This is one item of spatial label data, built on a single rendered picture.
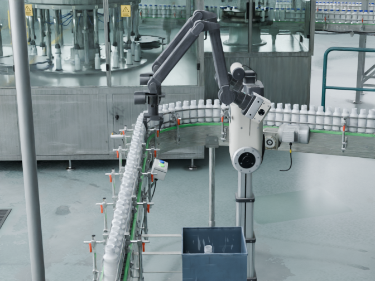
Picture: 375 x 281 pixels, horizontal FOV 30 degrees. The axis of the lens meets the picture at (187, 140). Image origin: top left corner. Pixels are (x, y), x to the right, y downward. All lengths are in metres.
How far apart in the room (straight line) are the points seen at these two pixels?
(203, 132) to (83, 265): 1.35
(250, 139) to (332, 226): 2.35
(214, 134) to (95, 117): 2.07
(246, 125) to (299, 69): 5.24
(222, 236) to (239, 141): 0.55
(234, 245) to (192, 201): 2.84
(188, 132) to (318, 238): 1.40
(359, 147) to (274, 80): 3.95
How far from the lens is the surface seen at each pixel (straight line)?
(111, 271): 2.96
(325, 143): 5.20
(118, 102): 7.05
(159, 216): 6.16
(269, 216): 6.18
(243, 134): 3.82
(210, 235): 3.63
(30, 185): 1.10
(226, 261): 3.36
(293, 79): 9.02
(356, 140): 5.17
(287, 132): 5.04
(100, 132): 7.16
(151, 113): 3.61
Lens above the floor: 2.42
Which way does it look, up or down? 17 degrees down
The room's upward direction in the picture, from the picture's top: 1 degrees counter-clockwise
